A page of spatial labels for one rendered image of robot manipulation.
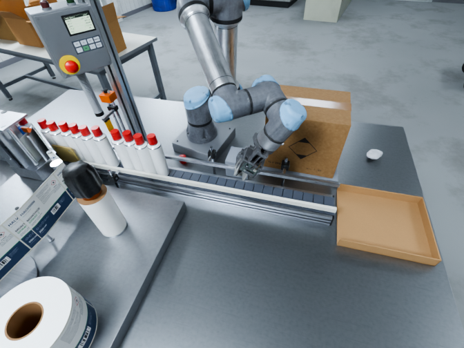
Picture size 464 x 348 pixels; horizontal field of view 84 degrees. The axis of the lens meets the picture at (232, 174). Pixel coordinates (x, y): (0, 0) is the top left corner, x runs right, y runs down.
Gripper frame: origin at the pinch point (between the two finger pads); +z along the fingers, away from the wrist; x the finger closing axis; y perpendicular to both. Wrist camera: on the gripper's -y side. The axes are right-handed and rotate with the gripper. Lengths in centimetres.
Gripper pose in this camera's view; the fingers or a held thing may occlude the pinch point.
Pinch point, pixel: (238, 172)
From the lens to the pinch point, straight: 95.5
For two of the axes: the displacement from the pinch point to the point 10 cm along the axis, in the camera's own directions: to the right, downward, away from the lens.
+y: -2.7, 7.0, -6.6
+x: 8.5, 4.9, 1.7
